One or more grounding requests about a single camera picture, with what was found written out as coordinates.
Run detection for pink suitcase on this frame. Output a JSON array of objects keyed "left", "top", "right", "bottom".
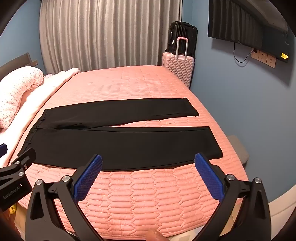
[{"left": 161, "top": 37, "right": 195, "bottom": 90}]

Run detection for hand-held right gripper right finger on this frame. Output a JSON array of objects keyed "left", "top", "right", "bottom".
[{"left": 194, "top": 152, "right": 271, "bottom": 241}]

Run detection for black power cable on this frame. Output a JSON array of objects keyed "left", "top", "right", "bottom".
[{"left": 233, "top": 42, "right": 256, "bottom": 63}]

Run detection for grey pleated curtain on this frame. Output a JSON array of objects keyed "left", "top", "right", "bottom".
[{"left": 40, "top": 0, "right": 183, "bottom": 75}]

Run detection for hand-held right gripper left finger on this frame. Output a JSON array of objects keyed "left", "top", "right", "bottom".
[{"left": 25, "top": 154, "right": 104, "bottom": 241}]

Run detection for person's right hand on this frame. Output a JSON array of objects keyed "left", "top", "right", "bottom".
[{"left": 147, "top": 229, "right": 167, "bottom": 241}]

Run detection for black suitcase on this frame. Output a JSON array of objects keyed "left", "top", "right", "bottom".
[{"left": 165, "top": 21, "right": 198, "bottom": 58}]

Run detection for white dotted pillow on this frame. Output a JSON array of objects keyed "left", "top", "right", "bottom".
[{"left": 0, "top": 66, "right": 44, "bottom": 129}]

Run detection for pink quilted bed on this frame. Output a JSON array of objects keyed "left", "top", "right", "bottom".
[{"left": 10, "top": 65, "right": 249, "bottom": 238}]

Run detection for wall television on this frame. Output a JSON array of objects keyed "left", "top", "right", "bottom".
[{"left": 207, "top": 0, "right": 290, "bottom": 63}]

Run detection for black pants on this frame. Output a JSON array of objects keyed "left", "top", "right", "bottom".
[{"left": 25, "top": 97, "right": 223, "bottom": 172}]

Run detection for white blanket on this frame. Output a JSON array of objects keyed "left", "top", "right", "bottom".
[{"left": 0, "top": 68, "right": 80, "bottom": 167}]

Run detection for dark headboard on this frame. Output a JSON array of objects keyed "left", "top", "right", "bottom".
[{"left": 0, "top": 52, "right": 38, "bottom": 75}]

